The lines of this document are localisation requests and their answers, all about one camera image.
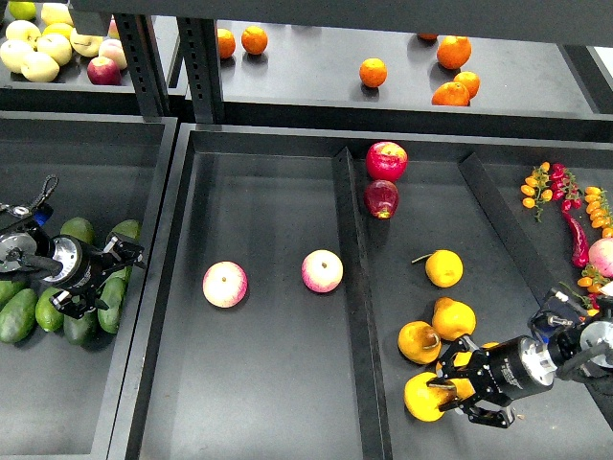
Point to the black tray divider right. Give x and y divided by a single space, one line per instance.
541 253

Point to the bright red apple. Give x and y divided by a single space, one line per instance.
386 161

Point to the yellow pear bottom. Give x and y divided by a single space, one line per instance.
460 359

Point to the pink apple left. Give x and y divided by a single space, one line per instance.
224 284

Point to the black centre tray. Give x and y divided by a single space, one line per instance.
289 373

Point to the red apple on shelf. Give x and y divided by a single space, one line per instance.
103 71

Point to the pink peach on shelf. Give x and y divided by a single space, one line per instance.
113 49

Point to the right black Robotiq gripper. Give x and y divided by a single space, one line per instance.
507 372

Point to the pale yellow apple middle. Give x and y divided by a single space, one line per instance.
57 46

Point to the dark red apple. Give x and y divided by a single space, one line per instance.
381 198

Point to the green avocado far left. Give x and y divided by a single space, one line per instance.
7 290

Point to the yellow pear curled stem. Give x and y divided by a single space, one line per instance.
419 342

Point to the orange cherry tomato bunch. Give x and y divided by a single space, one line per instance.
536 190

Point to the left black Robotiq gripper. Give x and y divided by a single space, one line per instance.
84 268

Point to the red chili pepper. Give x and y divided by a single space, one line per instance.
580 247

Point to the pink peach right edge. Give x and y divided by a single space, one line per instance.
600 255

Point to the mixed cherry tomatoes lower right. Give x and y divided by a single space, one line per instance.
588 288

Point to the black left tray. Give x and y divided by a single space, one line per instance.
58 400

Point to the black shelf post left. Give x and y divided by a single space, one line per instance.
143 63

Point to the green avocado middle right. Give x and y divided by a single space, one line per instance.
124 274

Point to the pale yellow apple with stem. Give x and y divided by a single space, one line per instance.
87 46

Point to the yellow pear middle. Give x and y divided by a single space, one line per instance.
451 319

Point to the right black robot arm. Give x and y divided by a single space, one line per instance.
565 343

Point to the yellow pear with brown top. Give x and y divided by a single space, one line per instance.
424 401

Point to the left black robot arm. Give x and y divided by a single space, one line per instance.
26 249

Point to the green avocado upper right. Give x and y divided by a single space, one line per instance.
130 228

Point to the pink apple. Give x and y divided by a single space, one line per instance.
224 284
322 271

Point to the round green avocado top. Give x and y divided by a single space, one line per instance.
79 228

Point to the pale yellow apple front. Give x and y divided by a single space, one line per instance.
39 67

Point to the light green avocado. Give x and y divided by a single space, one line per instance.
46 315

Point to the black tray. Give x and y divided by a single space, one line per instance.
58 400
289 373

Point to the dark green avocado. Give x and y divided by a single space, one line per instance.
80 331

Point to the pink apple centre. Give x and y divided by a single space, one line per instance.
322 271

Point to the black shelf post right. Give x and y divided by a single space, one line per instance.
198 45

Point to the green avocado lower right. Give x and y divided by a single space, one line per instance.
112 296

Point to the yellow pear with stem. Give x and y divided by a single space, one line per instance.
444 268

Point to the black shelf post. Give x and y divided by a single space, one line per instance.
143 63
198 45

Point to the red cherry tomato bunch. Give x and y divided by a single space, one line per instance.
565 187

